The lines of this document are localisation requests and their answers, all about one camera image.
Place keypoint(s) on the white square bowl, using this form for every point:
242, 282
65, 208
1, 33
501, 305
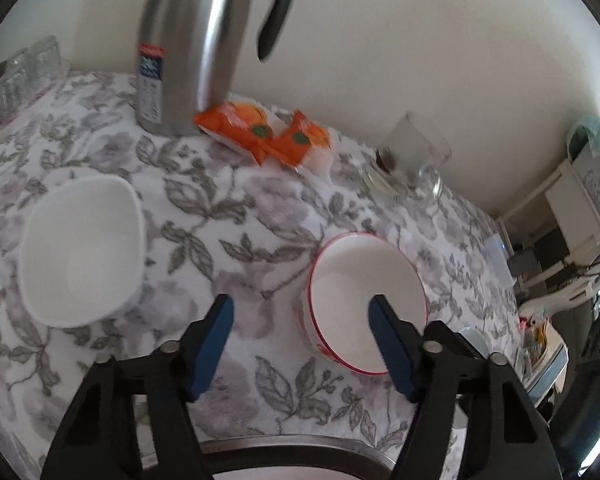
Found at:
80, 255

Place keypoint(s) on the teal cloth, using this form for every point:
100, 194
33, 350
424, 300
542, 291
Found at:
597, 135

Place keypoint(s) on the white cabinet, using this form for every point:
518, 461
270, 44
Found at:
590, 200

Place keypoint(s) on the orange snack packet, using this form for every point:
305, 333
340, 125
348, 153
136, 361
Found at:
235, 125
300, 142

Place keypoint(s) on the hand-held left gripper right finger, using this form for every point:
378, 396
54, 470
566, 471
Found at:
392, 350

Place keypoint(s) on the stainless steel thermos jug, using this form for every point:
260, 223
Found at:
195, 45

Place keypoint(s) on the black charger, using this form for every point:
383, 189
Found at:
522, 262

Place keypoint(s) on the white power strip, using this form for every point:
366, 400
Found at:
497, 255

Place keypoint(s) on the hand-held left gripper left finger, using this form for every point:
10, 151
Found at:
212, 355

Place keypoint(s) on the grey floral tablecloth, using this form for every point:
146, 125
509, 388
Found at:
260, 200

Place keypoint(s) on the small floral white bowl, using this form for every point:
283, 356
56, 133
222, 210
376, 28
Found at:
475, 340

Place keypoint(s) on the stainless steel basin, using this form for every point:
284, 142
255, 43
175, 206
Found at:
300, 447

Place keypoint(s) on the clear glass mug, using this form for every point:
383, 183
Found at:
410, 150

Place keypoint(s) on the strawberry print bowl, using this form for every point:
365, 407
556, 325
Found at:
345, 290

